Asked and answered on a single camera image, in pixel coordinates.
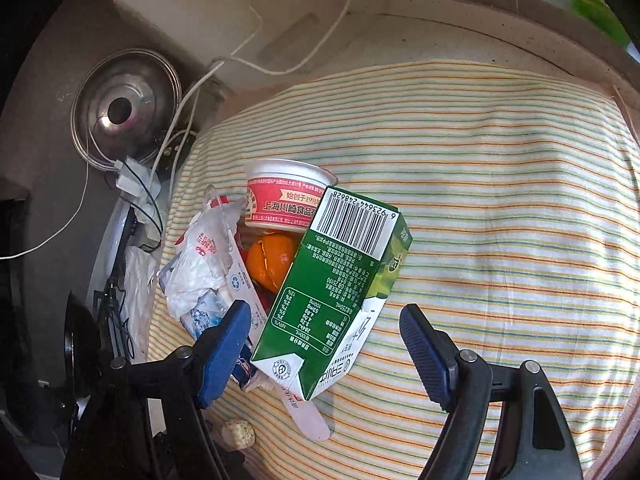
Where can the pink plastic stick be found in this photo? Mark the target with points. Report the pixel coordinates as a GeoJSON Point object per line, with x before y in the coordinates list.
{"type": "Point", "coordinates": [310, 420]}

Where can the red white plastic cup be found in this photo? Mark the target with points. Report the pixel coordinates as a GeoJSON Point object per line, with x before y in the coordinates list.
{"type": "Point", "coordinates": [280, 195]}

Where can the white crumpled plastic wrapper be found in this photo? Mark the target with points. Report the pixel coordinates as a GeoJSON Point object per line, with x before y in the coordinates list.
{"type": "Point", "coordinates": [200, 260]}

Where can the red blue printed packet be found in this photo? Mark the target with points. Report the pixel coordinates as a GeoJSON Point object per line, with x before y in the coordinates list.
{"type": "Point", "coordinates": [248, 367]}

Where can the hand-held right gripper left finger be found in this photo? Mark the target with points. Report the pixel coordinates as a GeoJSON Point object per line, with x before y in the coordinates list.
{"type": "Point", "coordinates": [222, 355]}

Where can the striped cloth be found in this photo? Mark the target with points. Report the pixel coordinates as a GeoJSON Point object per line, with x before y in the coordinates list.
{"type": "Point", "coordinates": [500, 185]}

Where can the black pan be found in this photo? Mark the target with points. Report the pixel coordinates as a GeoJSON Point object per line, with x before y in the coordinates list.
{"type": "Point", "coordinates": [80, 340]}

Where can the steel pot lid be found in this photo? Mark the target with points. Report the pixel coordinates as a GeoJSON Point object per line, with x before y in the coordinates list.
{"type": "Point", "coordinates": [145, 90]}

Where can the white plastic bag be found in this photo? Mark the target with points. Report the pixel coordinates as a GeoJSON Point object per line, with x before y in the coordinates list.
{"type": "Point", "coordinates": [137, 285]}

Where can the white charger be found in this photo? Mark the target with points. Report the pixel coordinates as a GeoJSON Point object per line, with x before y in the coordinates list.
{"type": "Point", "coordinates": [132, 175]}

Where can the black metal rack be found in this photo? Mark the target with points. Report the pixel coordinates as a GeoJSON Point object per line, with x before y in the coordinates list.
{"type": "Point", "coordinates": [110, 320]}

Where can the orange peel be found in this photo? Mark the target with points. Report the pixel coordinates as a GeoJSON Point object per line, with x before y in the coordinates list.
{"type": "Point", "coordinates": [267, 260]}

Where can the white plastic board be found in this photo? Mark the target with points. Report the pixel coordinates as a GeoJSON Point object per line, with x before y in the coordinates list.
{"type": "Point", "coordinates": [200, 10]}

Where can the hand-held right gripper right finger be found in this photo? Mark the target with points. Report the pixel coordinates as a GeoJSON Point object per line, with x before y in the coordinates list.
{"type": "Point", "coordinates": [425, 355]}

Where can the green drink carton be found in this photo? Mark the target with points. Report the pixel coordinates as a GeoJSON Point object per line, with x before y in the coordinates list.
{"type": "Point", "coordinates": [595, 5]}

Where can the green white milk carton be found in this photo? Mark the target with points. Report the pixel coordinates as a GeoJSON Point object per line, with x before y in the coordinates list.
{"type": "Point", "coordinates": [340, 280]}

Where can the beige crumpled ball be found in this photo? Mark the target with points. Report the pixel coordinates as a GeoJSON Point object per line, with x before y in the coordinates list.
{"type": "Point", "coordinates": [238, 434]}

